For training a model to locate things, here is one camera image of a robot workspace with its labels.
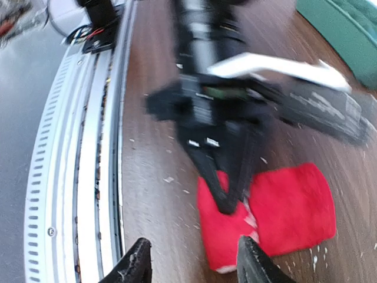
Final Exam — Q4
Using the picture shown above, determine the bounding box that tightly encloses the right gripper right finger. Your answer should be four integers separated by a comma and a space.
237, 236, 295, 283

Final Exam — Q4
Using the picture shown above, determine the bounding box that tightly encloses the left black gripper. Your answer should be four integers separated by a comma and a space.
145, 1, 282, 214

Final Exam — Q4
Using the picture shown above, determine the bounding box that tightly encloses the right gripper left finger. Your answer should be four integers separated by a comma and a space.
100, 237, 152, 283

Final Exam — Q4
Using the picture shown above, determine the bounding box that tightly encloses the red sock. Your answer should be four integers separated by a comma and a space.
197, 163, 336, 274

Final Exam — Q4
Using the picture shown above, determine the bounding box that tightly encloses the green divided organizer tray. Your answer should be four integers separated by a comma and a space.
296, 1, 376, 90

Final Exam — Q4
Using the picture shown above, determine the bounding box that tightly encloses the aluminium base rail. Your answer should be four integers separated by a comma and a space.
24, 1, 137, 282

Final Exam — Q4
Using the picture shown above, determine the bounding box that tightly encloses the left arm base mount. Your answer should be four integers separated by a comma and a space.
63, 0, 125, 54

